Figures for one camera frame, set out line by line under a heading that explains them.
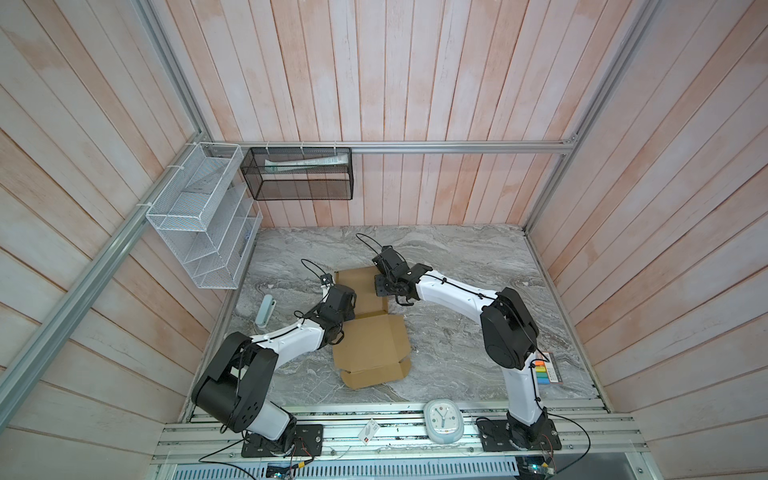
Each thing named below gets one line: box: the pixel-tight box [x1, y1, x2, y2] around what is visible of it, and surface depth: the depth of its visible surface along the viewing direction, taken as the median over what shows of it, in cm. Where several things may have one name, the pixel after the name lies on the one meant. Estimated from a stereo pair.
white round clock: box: [424, 399, 465, 444], surface depth 76 cm
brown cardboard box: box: [332, 266, 411, 390], surface depth 87 cm
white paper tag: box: [358, 420, 380, 445], surface depth 76 cm
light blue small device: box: [255, 294, 277, 328], surface depth 96 cm
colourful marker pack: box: [534, 352, 563, 385], surface depth 85 cm
